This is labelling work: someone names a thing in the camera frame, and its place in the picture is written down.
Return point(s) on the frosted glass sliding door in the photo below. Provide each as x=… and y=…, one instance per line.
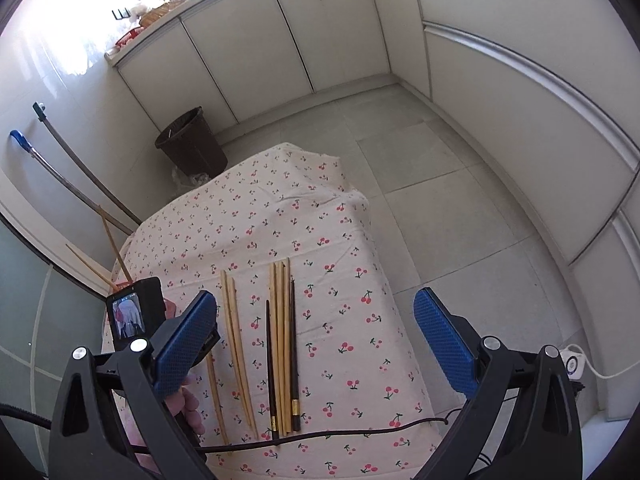
x=30, y=310

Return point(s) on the clear plastic bag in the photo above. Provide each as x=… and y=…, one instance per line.
x=190, y=180

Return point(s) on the person's left hand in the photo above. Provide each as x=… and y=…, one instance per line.
x=187, y=405

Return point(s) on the brown trash bin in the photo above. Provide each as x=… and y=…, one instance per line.
x=192, y=145

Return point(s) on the red plastic basket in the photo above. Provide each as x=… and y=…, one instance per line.
x=129, y=37

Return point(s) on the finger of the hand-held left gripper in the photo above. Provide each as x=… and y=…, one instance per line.
x=209, y=346

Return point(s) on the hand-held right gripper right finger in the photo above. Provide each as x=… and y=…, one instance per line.
x=445, y=345

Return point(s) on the white cabinet with baskets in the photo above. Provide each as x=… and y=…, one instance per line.
x=260, y=35

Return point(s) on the cherry print tablecloth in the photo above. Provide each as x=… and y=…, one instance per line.
x=340, y=240

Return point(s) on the dark chopstick with gold band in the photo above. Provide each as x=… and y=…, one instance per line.
x=270, y=360
x=294, y=350

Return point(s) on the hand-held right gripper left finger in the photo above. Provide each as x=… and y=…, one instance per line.
x=185, y=345

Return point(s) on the light wooden chopstick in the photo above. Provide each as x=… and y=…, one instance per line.
x=275, y=340
x=237, y=360
x=281, y=360
x=244, y=360
x=287, y=310
x=116, y=245
x=90, y=266
x=217, y=405

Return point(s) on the long white kitchen cabinet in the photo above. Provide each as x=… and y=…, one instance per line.
x=525, y=125

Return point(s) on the wicker basket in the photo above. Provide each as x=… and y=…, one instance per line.
x=160, y=14

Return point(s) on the white power socket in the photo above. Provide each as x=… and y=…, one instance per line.
x=572, y=361

